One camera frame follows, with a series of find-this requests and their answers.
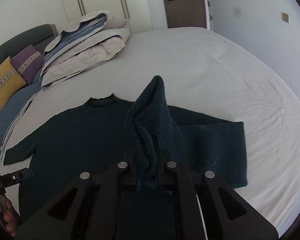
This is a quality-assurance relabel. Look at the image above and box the folded beige blue duvet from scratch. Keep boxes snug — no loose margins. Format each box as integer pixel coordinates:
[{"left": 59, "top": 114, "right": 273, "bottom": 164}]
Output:
[{"left": 40, "top": 10, "right": 131, "bottom": 89}]

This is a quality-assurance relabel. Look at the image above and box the upper wall switch plate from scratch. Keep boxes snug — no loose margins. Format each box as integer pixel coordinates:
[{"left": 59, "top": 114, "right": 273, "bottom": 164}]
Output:
[{"left": 282, "top": 12, "right": 289, "bottom": 23}]

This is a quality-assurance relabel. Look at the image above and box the white bed sheet mattress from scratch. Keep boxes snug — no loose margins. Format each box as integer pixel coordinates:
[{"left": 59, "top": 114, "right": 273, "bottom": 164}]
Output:
[{"left": 4, "top": 28, "right": 300, "bottom": 235}]

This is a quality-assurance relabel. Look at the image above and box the blue pillow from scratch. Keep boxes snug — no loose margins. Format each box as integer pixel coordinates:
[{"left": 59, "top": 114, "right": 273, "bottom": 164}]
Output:
[{"left": 0, "top": 80, "right": 40, "bottom": 156}]

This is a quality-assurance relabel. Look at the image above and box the purple patterned cushion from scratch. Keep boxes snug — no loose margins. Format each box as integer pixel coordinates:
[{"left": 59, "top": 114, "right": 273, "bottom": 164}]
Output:
[{"left": 11, "top": 45, "right": 44, "bottom": 85}]

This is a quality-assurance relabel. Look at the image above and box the brown wooden door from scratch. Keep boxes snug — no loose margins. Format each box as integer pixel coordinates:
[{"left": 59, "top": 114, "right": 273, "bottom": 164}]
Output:
[{"left": 164, "top": 0, "right": 207, "bottom": 28}]

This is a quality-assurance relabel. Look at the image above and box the dark grey headboard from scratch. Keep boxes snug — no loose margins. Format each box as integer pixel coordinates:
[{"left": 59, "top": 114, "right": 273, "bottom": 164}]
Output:
[{"left": 0, "top": 24, "right": 59, "bottom": 65}]

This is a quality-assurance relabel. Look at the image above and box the dark green knit sweater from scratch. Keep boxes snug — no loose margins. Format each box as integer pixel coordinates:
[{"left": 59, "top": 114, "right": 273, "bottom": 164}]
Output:
[{"left": 4, "top": 76, "right": 248, "bottom": 220}]

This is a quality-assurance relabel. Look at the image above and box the person's left hand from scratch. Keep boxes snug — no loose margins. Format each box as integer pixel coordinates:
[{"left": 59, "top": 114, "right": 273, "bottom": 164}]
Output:
[{"left": 0, "top": 195, "right": 20, "bottom": 237}]

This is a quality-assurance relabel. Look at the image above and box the yellow patterned cushion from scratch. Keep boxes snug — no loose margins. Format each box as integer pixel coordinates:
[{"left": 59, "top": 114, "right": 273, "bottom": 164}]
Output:
[{"left": 0, "top": 57, "right": 27, "bottom": 110}]

